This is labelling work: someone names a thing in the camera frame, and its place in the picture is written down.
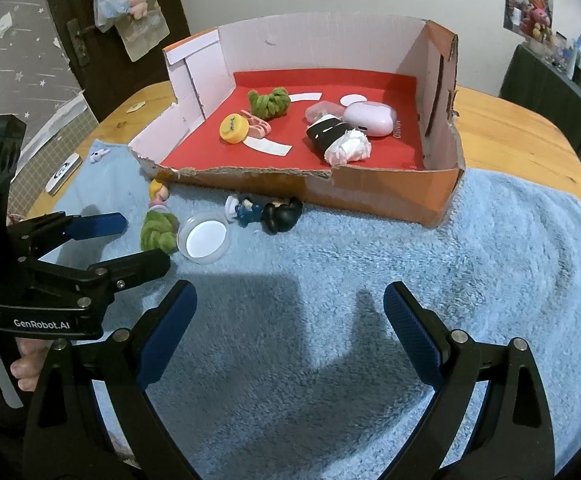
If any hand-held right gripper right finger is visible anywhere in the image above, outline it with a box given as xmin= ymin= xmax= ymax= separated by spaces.
xmin=383 ymin=281 xmax=556 ymax=480

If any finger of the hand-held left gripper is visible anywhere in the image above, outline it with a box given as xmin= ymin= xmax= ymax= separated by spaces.
xmin=23 ymin=248 xmax=172 ymax=307
xmin=5 ymin=211 xmax=129 ymax=262

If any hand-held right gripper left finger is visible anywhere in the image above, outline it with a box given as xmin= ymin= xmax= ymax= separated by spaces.
xmin=23 ymin=280 xmax=198 ymax=480

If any green pipe cleaner toy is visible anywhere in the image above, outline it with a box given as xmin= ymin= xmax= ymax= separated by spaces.
xmin=248 ymin=86 xmax=291 ymax=122
xmin=139 ymin=210 xmax=178 ymax=255

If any orange cardboard box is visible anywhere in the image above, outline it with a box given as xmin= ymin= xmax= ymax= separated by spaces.
xmin=129 ymin=12 xmax=466 ymax=227

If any yellow bottle cap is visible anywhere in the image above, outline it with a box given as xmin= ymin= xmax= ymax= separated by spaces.
xmin=219 ymin=114 xmax=250 ymax=145

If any pink clothespin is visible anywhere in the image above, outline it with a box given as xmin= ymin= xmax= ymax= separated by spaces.
xmin=240 ymin=109 xmax=272 ymax=138

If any pink earbud case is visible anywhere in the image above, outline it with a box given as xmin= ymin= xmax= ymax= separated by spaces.
xmin=343 ymin=101 xmax=397 ymax=137

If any person's left hand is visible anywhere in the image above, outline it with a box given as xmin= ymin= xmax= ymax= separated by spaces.
xmin=0 ymin=322 xmax=54 ymax=394

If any grid-patterned mat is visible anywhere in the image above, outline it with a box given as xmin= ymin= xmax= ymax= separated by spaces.
xmin=10 ymin=92 xmax=96 ymax=221

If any white black device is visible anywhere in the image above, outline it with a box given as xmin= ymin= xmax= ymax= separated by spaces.
xmin=47 ymin=152 xmax=82 ymax=196

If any blonde doll figurine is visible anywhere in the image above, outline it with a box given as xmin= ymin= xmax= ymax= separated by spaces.
xmin=149 ymin=178 xmax=171 ymax=211

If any clear round plastic lid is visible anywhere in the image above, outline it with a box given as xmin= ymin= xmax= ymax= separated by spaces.
xmin=176 ymin=211 xmax=231 ymax=265

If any blue fleece towel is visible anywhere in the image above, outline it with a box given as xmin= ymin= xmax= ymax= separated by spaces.
xmin=68 ymin=140 xmax=581 ymax=480

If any dark-haired figurine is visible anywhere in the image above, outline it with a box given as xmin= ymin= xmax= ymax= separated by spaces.
xmin=224 ymin=196 xmax=304 ymax=235

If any clear hanging plastic bag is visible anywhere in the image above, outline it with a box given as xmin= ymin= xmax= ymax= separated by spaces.
xmin=93 ymin=0 xmax=168 ymax=63

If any small clear plastic container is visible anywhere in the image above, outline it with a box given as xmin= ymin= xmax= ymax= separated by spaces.
xmin=305 ymin=101 xmax=345 ymax=123

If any table with dark cloth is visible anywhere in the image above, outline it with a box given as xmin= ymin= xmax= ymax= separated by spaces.
xmin=499 ymin=44 xmax=581 ymax=156

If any row of assorted shelf goods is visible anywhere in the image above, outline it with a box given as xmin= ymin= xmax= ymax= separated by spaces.
xmin=528 ymin=30 xmax=581 ymax=111

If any metal door handle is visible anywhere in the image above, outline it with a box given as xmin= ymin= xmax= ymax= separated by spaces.
xmin=67 ymin=19 xmax=94 ymax=67

